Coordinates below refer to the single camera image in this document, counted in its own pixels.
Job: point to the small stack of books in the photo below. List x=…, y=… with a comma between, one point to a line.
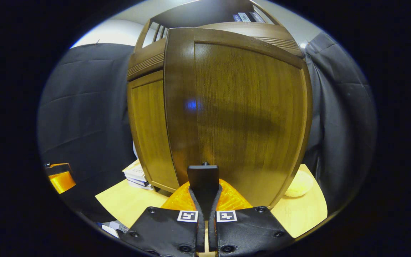
x=136, y=173

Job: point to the black backdrop cloth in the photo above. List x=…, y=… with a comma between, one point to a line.
x=84, y=107

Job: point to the brown wooden shoe cabinet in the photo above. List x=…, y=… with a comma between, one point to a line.
x=148, y=60

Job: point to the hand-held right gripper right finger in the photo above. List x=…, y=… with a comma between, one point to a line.
x=212, y=232

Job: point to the pale yellow fluffy ball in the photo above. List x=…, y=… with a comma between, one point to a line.
x=298, y=184

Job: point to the grey spine book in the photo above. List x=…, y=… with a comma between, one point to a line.
x=244, y=17

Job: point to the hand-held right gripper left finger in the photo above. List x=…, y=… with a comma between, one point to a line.
x=201, y=232

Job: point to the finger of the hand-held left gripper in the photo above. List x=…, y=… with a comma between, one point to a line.
x=62, y=182

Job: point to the dark blue book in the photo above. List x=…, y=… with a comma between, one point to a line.
x=236, y=18
x=257, y=17

